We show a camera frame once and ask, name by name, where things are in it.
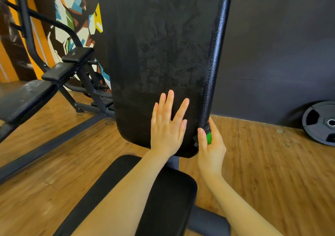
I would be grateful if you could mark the person's left middle finger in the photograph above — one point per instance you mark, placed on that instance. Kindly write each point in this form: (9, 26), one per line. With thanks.
(169, 103)

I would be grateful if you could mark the black bench backrest pad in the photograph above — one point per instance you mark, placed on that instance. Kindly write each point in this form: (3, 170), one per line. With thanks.
(157, 47)

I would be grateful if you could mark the dark floor frame bar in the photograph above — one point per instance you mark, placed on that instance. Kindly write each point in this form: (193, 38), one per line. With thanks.
(47, 147)

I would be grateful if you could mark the black bench seat pad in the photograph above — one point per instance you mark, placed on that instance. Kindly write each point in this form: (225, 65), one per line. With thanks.
(170, 204)

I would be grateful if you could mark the large black machine pad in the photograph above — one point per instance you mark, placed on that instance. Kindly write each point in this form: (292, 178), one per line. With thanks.
(23, 101)

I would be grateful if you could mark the person's left hand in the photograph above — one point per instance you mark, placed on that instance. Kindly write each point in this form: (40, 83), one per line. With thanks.
(166, 136)

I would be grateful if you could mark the person's left forearm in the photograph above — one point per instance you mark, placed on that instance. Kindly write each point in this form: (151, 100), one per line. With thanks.
(123, 199)

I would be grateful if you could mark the person's right thumb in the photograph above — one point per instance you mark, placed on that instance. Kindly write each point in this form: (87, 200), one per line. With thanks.
(202, 139)

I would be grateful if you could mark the person's left little finger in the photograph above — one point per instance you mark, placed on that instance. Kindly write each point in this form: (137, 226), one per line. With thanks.
(155, 113)

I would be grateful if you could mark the black weight plate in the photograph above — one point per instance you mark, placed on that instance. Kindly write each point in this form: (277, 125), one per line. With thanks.
(320, 123)

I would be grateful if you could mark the person's right hand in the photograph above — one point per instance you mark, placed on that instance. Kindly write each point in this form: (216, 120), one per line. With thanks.
(211, 154)

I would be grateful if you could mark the grey bench frame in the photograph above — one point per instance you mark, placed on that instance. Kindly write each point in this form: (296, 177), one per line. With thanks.
(206, 221)

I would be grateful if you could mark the black gym machine frame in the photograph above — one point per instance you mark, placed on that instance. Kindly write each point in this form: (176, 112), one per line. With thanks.
(28, 34)

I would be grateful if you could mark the person's left thumb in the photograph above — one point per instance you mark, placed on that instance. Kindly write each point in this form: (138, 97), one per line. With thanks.
(183, 130)

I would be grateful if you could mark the person's right forearm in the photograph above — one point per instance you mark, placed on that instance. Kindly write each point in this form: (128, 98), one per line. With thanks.
(235, 207)

